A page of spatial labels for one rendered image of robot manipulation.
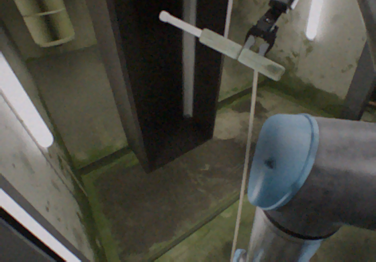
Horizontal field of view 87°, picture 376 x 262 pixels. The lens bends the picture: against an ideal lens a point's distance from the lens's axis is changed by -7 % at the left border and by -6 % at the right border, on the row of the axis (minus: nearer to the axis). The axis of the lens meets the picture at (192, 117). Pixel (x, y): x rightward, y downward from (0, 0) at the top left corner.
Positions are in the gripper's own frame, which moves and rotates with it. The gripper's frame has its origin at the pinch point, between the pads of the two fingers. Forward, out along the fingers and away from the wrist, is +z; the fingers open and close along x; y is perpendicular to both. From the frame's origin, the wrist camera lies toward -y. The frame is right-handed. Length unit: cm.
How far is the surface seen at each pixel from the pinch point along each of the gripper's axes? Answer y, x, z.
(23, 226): -55, 28, 62
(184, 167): 87, 11, 124
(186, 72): 73, 43, 36
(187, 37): 61, 49, 11
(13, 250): -58, 27, 69
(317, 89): 206, -72, 11
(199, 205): 55, -18, 122
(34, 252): -54, 24, 73
